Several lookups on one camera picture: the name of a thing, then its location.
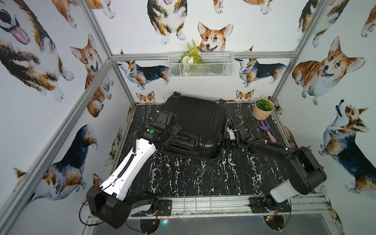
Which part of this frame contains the aluminium front rail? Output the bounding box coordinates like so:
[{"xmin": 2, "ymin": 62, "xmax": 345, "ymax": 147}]
[{"xmin": 87, "ymin": 193, "xmax": 331, "ymax": 221}]

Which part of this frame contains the white wire mesh basket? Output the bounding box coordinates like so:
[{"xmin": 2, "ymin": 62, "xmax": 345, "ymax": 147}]
[{"xmin": 168, "ymin": 52, "xmax": 235, "ymax": 78}]

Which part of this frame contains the black hard-shell suitcase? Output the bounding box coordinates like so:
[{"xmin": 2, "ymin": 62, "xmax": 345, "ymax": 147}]
[{"xmin": 158, "ymin": 92, "xmax": 227, "ymax": 164}]

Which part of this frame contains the purple pink toy rake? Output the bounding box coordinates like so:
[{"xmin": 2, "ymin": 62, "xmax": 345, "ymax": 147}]
[{"xmin": 257, "ymin": 119, "xmax": 276, "ymax": 143}]

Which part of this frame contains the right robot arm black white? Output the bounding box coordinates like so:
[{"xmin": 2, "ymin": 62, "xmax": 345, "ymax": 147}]
[{"xmin": 227, "ymin": 125, "xmax": 327, "ymax": 211}]

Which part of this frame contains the green fern with white flower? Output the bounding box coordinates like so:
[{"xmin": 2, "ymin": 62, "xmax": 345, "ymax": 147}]
[{"xmin": 179, "ymin": 40, "xmax": 202, "ymax": 76}]

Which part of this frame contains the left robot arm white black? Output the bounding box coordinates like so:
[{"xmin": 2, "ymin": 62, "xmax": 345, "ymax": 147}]
[{"xmin": 86, "ymin": 111, "xmax": 182, "ymax": 229}]

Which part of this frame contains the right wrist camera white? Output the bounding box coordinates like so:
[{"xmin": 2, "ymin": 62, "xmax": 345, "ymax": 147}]
[{"xmin": 226, "ymin": 127, "xmax": 236, "ymax": 140}]

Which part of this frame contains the beige pot with green plant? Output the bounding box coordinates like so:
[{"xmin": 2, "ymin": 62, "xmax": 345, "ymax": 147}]
[{"xmin": 253, "ymin": 99, "xmax": 275, "ymax": 120}]

